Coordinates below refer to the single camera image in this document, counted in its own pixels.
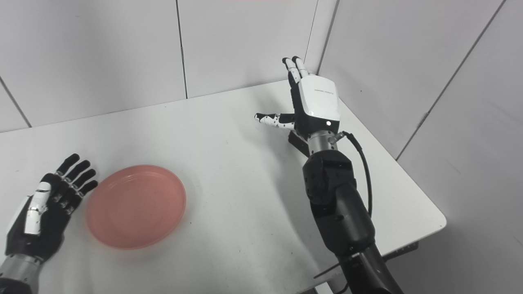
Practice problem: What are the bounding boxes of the chocolate cake slice with fruit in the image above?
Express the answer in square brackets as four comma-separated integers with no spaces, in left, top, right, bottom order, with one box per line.
[288,131,311,158]

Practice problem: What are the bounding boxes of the pink round plate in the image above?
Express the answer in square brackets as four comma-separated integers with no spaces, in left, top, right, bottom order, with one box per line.
[85,165,187,250]

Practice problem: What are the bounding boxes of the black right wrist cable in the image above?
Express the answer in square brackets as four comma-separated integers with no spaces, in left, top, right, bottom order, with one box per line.
[329,131,373,218]

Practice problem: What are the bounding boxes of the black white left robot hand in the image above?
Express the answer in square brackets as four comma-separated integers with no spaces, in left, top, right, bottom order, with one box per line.
[4,154,98,262]

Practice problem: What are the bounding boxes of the black table frame rail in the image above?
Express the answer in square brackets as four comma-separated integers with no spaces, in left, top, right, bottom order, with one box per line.
[382,242,419,262]

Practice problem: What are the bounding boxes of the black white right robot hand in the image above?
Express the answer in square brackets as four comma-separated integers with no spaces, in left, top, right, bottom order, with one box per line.
[254,56,341,141]

